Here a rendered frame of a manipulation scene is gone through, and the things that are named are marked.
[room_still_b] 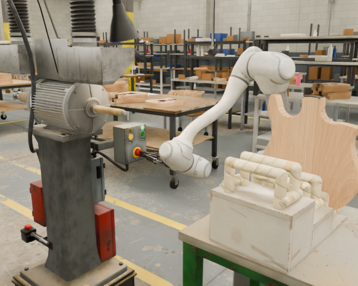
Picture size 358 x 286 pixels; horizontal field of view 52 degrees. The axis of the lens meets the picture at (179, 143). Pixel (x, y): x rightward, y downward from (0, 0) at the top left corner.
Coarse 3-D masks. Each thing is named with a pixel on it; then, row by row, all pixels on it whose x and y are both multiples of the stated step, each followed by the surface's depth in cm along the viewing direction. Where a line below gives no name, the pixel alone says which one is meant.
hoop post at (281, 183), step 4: (276, 180) 98; (280, 180) 97; (284, 180) 97; (276, 184) 98; (280, 184) 97; (284, 184) 97; (276, 188) 98; (280, 188) 97; (284, 188) 97; (276, 192) 98; (280, 192) 98; (284, 192) 98; (276, 196) 98; (280, 196) 98; (284, 196) 98; (276, 200) 99; (276, 204) 99; (276, 208) 99; (280, 208) 99; (284, 208) 99
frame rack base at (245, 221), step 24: (216, 192) 112; (240, 192) 111; (264, 192) 111; (216, 216) 113; (240, 216) 107; (264, 216) 101; (288, 216) 96; (312, 216) 106; (216, 240) 115; (240, 240) 108; (264, 240) 102; (288, 240) 97; (288, 264) 99
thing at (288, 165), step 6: (240, 156) 115; (246, 156) 113; (252, 156) 112; (258, 156) 110; (264, 156) 110; (258, 162) 110; (264, 162) 109; (270, 162) 107; (276, 162) 106; (282, 162) 105; (288, 162) 104; (294, 162) 103; (282, 168) 105; (288, 168) 104; (294, 168) 102; (300, 168) 102
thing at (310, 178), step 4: (288, 172) 122; (304, 172) 120; (288, 176) 122; (304, 176) 118; (308, 176) 117; (312, 176) 117; (316, 176) 116; (304, 180) 118; (308, 180) 117; (312, 180) 116; (316, 180) 116; (320, 180) 116
